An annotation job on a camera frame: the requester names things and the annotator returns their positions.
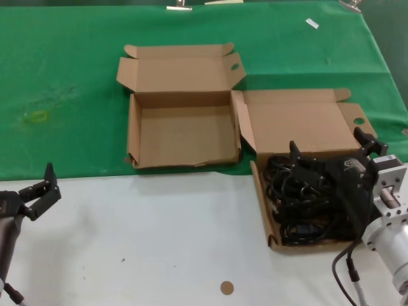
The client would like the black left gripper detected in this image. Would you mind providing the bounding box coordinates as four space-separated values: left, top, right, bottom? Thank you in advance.
0 163 62 222

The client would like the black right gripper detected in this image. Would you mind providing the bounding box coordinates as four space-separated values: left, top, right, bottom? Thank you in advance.
289 126 389 238

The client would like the pile of black power cables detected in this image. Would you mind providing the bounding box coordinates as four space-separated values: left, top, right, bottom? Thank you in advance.
263 154 364 247

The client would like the cardboard box with round hole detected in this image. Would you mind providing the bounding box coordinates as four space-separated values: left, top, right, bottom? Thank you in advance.
231 88 377 255

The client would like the cardboard box with torn edge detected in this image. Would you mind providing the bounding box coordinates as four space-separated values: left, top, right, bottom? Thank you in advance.
115 43 246 170

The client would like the yellow tape square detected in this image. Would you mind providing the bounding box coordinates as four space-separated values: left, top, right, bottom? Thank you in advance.
24 110 50 124

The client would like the green table cloth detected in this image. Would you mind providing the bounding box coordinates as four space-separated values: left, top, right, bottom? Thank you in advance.
0 1 408 181

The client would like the metal clip with wide jaw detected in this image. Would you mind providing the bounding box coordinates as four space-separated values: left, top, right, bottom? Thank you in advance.
165 0 194 12

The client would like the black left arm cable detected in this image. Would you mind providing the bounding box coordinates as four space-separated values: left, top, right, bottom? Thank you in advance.
3 282 26 306

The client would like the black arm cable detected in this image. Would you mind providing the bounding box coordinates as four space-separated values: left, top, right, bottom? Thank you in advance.
3 282 26 306
331 238 367 306

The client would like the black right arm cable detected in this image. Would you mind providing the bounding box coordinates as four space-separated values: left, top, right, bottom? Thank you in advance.
331 238 367 306

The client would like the metal clip with wire handles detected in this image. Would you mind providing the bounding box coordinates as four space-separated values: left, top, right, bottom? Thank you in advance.
338 0 363 13

